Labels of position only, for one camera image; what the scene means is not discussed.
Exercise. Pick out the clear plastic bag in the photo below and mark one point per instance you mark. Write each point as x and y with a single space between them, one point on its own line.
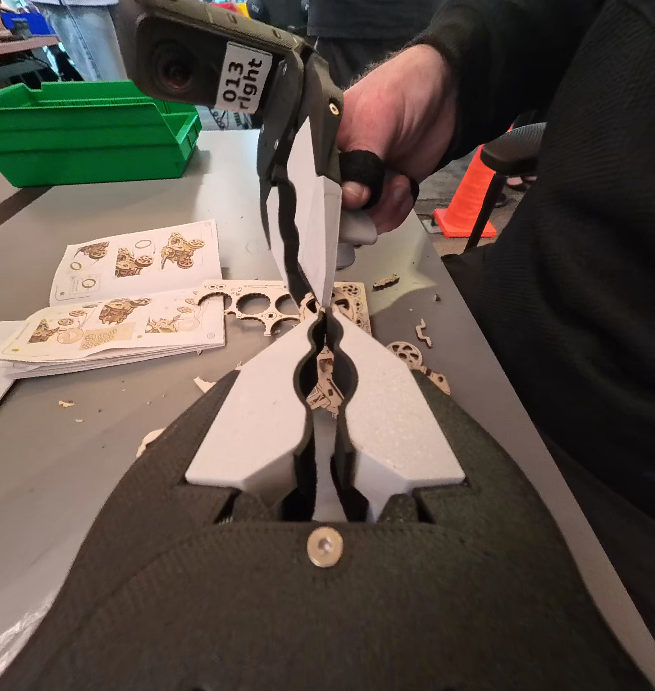
3 653

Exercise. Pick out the zigzag wooden piece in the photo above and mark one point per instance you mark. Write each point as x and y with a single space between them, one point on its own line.
424 332

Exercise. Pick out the person's right hand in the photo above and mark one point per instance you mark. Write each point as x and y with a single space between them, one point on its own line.
403 108

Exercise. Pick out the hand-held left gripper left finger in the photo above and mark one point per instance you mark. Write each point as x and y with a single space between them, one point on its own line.
252 421

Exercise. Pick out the green plastic bin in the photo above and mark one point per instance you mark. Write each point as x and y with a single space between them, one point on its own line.
90 140

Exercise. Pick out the small wooden stick piece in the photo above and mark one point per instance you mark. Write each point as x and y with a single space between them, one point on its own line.
385 281

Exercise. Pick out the person's right forearm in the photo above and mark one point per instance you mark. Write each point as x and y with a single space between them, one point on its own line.
494 54

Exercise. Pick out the black chair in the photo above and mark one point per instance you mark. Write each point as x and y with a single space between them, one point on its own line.
513 151

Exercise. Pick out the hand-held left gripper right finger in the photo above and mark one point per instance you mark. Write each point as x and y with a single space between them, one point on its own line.
403 426

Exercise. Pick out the wooden sheet with round holes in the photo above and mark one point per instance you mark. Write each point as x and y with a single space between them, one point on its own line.
222 294

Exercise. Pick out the wooden buggy model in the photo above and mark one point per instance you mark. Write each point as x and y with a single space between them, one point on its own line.
324 388

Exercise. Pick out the orange traffic cone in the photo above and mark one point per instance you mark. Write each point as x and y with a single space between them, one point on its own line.
467 199

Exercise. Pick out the instruction booklet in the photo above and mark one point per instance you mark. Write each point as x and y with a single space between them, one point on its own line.
144 334

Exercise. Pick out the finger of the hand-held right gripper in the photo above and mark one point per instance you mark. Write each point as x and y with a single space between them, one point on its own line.
276 216
316 226

